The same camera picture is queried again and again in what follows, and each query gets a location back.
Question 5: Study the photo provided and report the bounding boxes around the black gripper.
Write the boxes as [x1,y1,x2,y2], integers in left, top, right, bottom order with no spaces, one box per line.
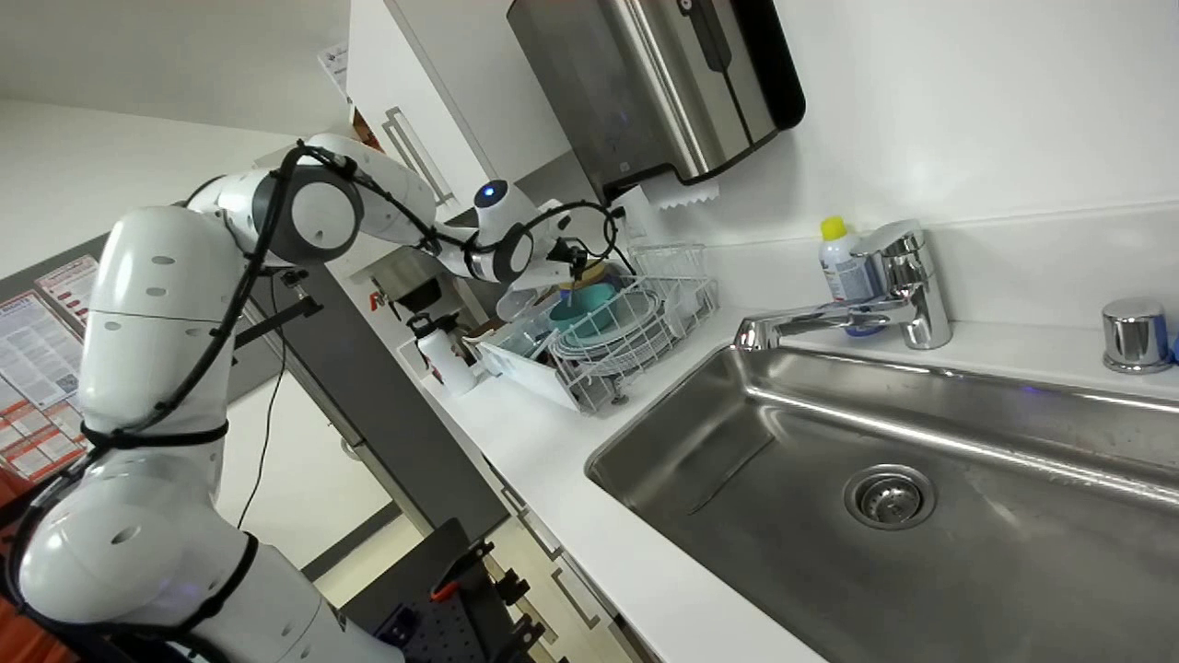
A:
[551,237,594,282]

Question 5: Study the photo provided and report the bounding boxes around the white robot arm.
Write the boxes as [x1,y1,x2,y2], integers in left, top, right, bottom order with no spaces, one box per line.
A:
[8,132,585,663]

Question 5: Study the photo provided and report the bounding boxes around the teal bowl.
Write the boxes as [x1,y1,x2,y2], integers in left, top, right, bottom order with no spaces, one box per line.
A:
[551,284,618,342]

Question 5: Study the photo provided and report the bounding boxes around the stainless steel sink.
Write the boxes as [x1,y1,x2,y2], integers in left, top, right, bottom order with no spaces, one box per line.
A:
[585,348,1179,663]

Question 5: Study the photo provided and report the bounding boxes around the white drain tray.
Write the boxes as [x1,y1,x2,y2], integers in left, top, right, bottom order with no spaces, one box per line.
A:
[481,342,578,410]

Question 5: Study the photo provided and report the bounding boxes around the steel paper towel dispenser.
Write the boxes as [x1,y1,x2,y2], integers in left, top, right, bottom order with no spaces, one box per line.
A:
[506,0,806,199]

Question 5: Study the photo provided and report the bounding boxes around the white upper cabinet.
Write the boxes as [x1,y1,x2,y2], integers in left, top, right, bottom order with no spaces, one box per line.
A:
[346,0,568,220]

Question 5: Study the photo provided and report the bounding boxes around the dish soap bottle yellow cap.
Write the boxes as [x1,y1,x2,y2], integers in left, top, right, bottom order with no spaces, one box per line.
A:
[818,214,872,302]

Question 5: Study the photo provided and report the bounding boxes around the chrome faucet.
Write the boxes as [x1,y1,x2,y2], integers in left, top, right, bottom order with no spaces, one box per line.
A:
[735,220,955,352]

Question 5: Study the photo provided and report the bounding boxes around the white wire dish rack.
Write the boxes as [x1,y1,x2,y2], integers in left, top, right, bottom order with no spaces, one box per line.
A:
[481,242,718,414]

